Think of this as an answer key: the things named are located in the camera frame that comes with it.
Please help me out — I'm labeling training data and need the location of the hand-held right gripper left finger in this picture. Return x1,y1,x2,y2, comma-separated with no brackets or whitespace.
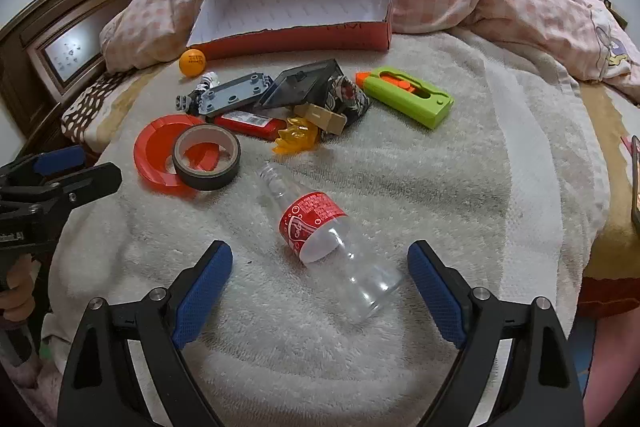
56,240,235,427

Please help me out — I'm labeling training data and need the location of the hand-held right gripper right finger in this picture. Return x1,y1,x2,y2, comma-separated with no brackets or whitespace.
406,240,586,427

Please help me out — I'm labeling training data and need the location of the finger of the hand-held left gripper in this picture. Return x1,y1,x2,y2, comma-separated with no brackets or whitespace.
20,162,123,212
0,145,86,188

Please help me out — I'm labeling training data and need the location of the red plastic ring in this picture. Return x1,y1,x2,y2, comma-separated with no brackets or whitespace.
133,114,236,195

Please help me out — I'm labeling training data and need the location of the black tape roll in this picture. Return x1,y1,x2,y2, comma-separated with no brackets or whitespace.
172,124,242,191

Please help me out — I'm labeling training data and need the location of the clear bottle with red label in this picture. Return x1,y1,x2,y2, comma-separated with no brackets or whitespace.
257,162,403,325

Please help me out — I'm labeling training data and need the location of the orange ping-pong ball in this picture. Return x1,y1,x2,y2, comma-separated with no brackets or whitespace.
179,49,207,78

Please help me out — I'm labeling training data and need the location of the red tube with label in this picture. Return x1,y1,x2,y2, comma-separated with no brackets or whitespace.
212,111,288,142

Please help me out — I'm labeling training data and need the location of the grey studded plastic plate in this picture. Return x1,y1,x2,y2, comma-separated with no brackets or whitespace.
197,73,275,124

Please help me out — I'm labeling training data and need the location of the orange plastic gear piece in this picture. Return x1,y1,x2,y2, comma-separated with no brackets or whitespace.
271,117,320,156

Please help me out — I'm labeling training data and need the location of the green toy utility knife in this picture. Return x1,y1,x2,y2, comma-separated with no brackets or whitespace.
356,66,456,130

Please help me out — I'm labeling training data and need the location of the notched wooden block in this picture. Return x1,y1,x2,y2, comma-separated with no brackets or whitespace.
294,102,348,135

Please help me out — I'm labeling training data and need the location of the dark snack wrapper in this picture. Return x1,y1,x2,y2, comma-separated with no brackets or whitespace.
320,74,373,140

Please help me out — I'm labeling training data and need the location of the dark transparent plastic case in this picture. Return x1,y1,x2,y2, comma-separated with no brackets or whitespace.
252,59,346,112

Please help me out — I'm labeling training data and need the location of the person's left hand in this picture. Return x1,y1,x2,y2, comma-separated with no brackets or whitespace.
0,254,35,323

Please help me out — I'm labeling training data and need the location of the frosted headboard panel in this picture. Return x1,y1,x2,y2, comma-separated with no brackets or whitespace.
42,7,116,92

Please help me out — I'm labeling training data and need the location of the white fluffy towel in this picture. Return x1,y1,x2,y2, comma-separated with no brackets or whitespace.
42,29,613,427

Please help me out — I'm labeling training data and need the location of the person's left leg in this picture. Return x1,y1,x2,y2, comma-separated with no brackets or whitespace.
0,357,66,427

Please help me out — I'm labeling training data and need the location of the person's leg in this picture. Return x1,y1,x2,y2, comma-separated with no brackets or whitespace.
0,357,66,427
570,317,640,427

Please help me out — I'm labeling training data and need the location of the person's right leg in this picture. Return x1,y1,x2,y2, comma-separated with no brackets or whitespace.
570,317,640,427

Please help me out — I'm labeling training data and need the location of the wooden bedside shelf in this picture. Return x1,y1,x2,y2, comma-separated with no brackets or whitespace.
590,0,628,28

